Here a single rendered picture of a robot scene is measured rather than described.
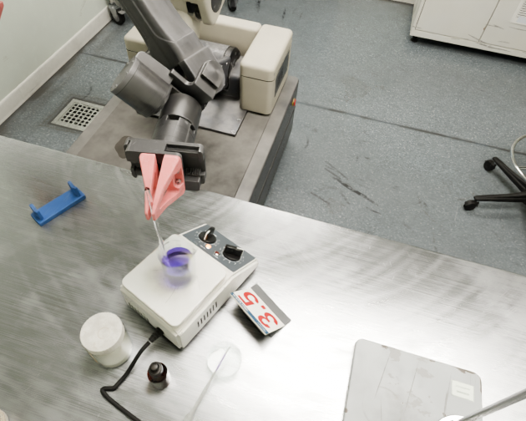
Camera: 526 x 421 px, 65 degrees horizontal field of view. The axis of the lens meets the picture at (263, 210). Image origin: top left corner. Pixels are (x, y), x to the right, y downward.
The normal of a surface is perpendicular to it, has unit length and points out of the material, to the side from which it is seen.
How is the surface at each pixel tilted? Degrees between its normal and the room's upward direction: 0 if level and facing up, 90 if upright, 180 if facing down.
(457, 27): 90
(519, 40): 90
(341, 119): 0
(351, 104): 0
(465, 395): 0
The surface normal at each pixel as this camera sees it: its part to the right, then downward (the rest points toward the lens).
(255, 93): -0.29, 0.75
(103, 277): 0.05, -0.61
